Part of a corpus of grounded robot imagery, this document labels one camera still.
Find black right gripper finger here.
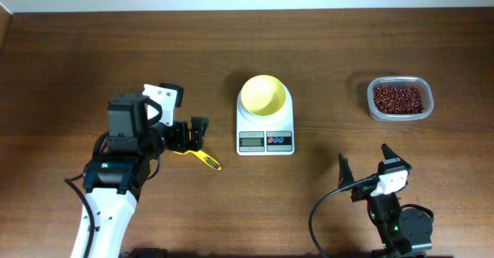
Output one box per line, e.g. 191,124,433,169
338,153,354,188
377,144,412,175

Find yellow plastic measuring scoop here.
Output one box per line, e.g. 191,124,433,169
176,150,222,171

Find white digital kitchen scale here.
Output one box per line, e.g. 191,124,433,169
236,84,295,156

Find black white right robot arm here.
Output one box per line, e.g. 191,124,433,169
338,144,434,258

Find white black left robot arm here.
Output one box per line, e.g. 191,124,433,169
71,92,209,257

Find yellow plastic bowl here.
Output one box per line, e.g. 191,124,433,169
240,75,286,116

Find red adzuki beans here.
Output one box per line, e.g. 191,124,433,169
373,86,424,115

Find clear plastic food container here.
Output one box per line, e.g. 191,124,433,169
367,76,435,122

